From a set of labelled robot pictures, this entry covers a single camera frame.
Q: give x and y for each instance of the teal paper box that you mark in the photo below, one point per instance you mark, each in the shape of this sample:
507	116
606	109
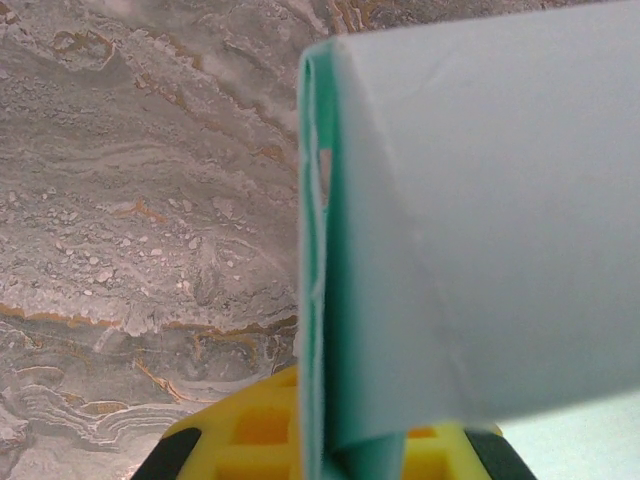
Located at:
475	225

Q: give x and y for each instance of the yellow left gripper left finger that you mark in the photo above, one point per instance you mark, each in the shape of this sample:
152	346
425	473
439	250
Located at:
240	440

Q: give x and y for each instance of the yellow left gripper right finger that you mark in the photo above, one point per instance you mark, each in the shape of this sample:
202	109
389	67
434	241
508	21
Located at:
450	455

